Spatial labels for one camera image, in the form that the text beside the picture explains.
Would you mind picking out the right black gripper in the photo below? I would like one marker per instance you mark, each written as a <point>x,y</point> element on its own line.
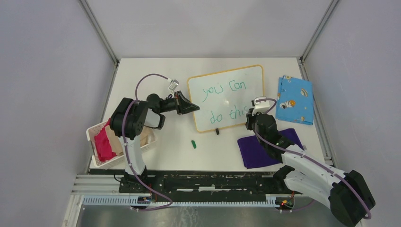
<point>250,117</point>

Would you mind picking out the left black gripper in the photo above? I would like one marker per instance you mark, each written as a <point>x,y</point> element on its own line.
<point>185,108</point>

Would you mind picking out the yellow framed whiteboard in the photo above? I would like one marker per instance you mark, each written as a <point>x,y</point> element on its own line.
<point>225,97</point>

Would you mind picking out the green marker cap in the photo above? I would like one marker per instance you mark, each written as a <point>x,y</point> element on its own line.
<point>194,144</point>

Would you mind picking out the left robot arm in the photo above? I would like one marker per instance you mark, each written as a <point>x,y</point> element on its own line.
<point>132,116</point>

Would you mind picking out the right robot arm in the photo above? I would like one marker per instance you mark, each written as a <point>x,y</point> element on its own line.
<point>345,194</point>

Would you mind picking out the purple cloth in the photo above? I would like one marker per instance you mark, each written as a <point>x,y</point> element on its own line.
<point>253,154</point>

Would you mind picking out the blue cartoon cloth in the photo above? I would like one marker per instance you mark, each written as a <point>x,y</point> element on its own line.
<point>295,102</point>

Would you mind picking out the tan cloth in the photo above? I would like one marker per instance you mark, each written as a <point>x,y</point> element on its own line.
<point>146,137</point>

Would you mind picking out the red cloth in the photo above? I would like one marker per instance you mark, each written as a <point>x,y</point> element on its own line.
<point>103,147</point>

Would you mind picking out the white plastic basket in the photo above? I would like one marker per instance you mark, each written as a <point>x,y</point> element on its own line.
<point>93,131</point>

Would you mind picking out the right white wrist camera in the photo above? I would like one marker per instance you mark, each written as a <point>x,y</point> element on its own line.
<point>261,105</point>

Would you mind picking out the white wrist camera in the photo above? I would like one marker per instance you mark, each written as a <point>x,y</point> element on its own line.
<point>261,105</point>
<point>173,85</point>

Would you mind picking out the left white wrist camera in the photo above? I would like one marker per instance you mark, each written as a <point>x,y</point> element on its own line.
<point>173,85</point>

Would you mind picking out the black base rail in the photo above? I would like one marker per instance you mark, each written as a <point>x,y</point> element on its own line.
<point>202,186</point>

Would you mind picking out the left aluminium frame post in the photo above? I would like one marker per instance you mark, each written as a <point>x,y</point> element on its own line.
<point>99,31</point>

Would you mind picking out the aluminium frame post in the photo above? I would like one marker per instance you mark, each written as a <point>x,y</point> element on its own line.
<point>99,31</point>
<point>328,13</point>

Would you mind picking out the white slotted cable duct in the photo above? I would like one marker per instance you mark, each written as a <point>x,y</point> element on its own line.
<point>115,200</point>

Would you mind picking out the right aluminium frame post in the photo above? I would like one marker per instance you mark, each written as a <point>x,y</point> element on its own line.
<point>328,13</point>

